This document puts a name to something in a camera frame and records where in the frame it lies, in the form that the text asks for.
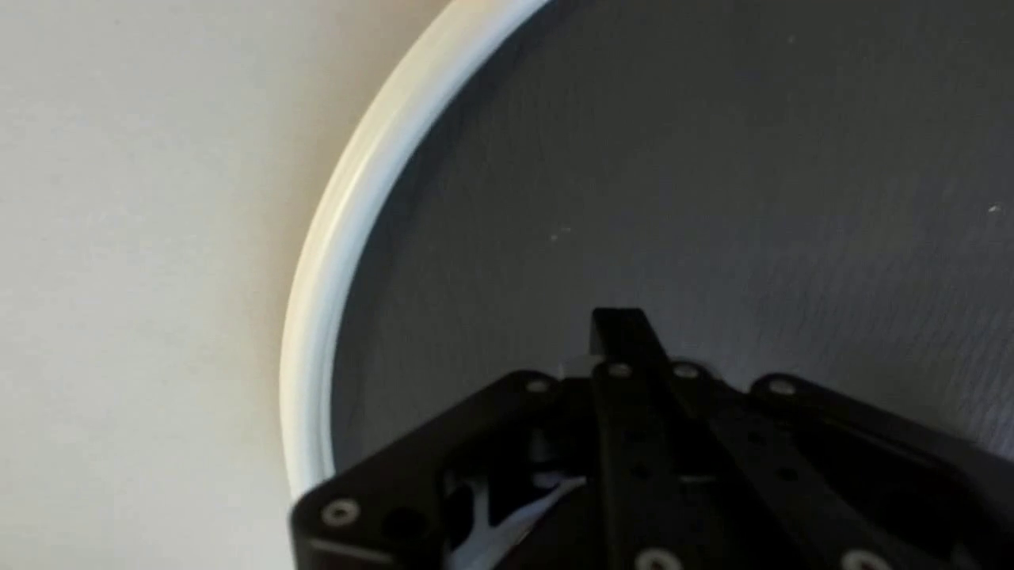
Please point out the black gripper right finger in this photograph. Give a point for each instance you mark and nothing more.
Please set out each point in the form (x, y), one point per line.
(763, 447)

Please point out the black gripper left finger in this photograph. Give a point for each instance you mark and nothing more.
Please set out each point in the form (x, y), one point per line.
(641, 498)

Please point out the round white rotating tray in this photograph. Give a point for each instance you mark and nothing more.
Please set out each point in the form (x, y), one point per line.
(783, 185)

